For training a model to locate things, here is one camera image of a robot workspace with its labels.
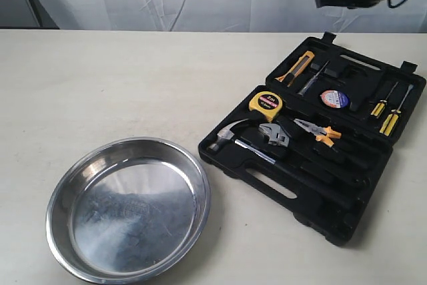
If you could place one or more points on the round steel bowl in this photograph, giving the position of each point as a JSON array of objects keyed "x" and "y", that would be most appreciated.
[{"x": 127, "y": 211}]

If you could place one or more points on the yellow black screwdriver left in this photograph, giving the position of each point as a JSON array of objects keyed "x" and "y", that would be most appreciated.
[{"x": 380, "y": 106}]

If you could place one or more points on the yellow black screwdriver right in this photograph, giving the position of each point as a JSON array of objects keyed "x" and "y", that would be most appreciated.
[{"x": 394, "y": 115}]

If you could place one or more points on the adjustable steel wrench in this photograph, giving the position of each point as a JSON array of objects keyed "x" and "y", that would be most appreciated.
[{"x": 275, "y": 134}]

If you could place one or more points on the white backdrop curtain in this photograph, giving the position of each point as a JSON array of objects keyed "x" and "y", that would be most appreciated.
[{"x": 234, "y": 16}]

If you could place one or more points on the claw hammer black handle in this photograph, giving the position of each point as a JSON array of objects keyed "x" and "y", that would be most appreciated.
[{"x": 226, "y": 135}]

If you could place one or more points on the yellow handled pliers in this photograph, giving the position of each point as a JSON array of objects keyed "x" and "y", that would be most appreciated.
[{"x": 326, "y": 135}]

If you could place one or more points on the yellow utility knife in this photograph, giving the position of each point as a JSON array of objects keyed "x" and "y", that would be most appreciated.
[{"x": 299, "y": 66}]

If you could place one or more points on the yellow black screwdriver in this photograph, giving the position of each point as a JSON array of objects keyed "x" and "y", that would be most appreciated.
[
  {"x": 380, "y": 106},
  {"x": 394, "y": 115}
]

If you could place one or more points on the yellow tape measure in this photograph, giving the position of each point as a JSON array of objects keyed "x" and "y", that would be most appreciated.
[{"x": 267, "y": 103}]

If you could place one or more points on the black plastic tool case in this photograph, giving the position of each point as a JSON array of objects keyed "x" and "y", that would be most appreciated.
[{"x": 352, "y": 166}]

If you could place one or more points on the clear tester screwdriver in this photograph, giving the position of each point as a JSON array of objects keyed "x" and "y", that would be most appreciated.
[{"x": 312, "y": 80}]

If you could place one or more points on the electrical tape roll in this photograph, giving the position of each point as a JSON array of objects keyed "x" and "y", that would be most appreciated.
[{"x": 334, "y": 99}]

